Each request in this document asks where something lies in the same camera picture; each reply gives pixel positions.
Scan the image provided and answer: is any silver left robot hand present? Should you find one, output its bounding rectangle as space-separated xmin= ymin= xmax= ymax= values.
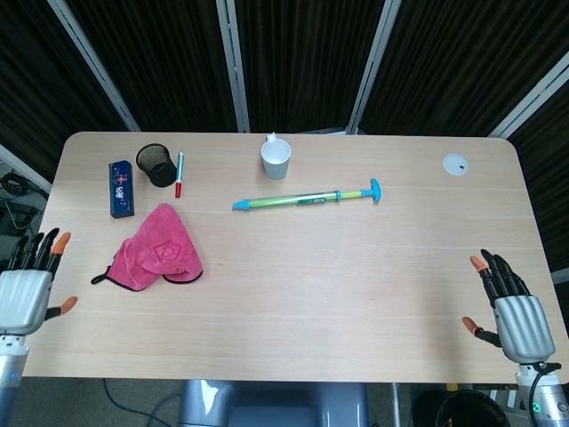
xmin=0 ymin=227 xmax=79 ymax=337

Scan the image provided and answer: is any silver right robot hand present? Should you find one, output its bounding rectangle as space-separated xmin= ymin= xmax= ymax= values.
xmin=461 ymin=248 xmax=557 ymax=364

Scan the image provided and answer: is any pink cloth with black trim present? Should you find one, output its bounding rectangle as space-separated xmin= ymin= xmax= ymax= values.
xmin=90 ymin=202 xmax=205 ymax=293

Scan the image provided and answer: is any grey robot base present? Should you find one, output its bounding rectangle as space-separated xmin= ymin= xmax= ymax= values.
xmin=177 ymin=379 xmax=370 ymax=427

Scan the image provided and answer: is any black waste bin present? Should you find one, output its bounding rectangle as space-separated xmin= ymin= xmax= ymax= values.
xmin=410 ymin=388 xmax=513 ymax=427

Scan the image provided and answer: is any dark blue printed box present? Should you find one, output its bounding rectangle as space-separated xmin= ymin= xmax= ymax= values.
xmin=108 ymin=160 xmax=136 ymax=220

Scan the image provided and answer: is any white round table grommet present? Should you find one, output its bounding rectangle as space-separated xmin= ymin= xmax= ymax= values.
xmin=442 ymin=153 xmax=470 ymax=176

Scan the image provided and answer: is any black mesh pen holder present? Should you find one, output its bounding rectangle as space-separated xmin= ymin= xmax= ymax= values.
xmin=135 ymin=142 xmax=179 ymax=189

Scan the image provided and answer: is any red and green marker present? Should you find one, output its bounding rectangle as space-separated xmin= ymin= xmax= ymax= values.
xmin=173 ymin=151 xmax=186 ymax=199

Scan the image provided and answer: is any dark pleated curtain panel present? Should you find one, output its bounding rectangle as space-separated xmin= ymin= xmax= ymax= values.
xmin=235 ymin=0 xmax=386 ymax=133
xmin=357 ymin=0 xmax=569 ymax=138
xmin=0 ymin=0 xmax=128 ymax=179
xmin=66 ymin=0 xmax=239 ymax=133

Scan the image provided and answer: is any green and blue water squirter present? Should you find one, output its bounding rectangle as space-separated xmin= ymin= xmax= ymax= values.
xmin=232 ymin=177 xmax=384 ymax=214

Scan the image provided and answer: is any white plastic cup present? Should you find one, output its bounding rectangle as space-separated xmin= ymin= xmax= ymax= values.
xmin=260 ymin=133 xmax=293 ymax=181

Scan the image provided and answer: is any black floor cables bundle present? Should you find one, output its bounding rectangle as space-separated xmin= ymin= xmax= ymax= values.
xmin=0 ymin=170 xmax=47 ymax=235

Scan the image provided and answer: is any black floor cable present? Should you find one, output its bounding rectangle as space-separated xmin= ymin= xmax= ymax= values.
xmin=103 ymin=377 xmax=180 ymax=427

